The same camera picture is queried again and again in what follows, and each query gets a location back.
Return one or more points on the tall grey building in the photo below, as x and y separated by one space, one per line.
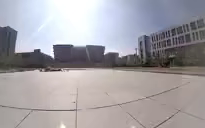
3 43

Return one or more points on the low pale building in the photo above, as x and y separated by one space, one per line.
130 60

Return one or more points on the grey paved plaza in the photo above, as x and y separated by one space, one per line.
100 90

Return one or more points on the low dark building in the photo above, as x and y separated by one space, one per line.
33 59

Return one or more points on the large white building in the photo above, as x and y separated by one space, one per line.
183 40

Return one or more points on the raised paved terrace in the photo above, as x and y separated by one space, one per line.
190 71

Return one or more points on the wide dark block building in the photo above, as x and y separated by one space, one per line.
76 53

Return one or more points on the small grey building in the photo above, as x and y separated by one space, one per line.
111 58

